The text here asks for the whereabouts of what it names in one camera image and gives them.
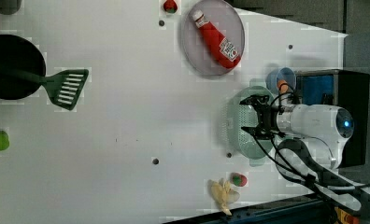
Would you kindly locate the red ketchup bottle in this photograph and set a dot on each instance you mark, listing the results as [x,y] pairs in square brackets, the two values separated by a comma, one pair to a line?
[219,46]

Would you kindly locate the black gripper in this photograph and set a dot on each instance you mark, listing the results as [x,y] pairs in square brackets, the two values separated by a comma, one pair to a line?
[266,114]

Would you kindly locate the mint green plastic strainer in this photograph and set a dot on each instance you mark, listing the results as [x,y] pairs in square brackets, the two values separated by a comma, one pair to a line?
[237,116]

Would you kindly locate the yellow banana bunch toy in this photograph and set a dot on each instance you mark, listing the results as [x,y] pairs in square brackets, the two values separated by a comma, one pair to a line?
[223,195]

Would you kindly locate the orange carrot toy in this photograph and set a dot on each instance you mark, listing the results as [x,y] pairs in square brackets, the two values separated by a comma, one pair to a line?
[282,86]

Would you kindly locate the small red strawberry toy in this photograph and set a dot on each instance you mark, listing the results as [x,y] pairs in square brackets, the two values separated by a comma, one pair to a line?
[170,6]

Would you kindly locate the grey oval plate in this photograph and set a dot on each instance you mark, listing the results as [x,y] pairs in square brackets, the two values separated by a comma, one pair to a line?
[226,19]

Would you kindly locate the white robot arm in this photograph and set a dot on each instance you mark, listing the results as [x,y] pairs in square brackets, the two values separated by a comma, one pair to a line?
[313,138]

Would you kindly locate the blue bowl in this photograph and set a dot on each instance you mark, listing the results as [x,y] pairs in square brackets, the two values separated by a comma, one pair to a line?
[280,73]

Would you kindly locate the green slotted spatula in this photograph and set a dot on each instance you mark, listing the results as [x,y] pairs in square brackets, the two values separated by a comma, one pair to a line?
[63,88]

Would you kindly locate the black frying pan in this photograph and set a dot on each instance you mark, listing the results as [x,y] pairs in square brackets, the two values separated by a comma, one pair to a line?
[19,53]

